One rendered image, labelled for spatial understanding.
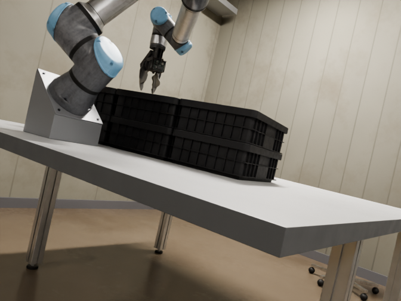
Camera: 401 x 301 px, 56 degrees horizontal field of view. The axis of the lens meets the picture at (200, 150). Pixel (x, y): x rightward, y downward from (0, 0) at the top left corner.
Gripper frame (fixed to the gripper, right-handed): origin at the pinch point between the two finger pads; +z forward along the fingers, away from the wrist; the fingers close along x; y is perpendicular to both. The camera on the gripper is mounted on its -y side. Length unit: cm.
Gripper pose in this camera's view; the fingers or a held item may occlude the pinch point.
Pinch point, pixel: (147, 89)
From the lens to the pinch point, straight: 178.4
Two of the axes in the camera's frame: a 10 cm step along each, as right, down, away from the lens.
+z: -2.1, 9.8, 0.0
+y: 5.3, 1.1, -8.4
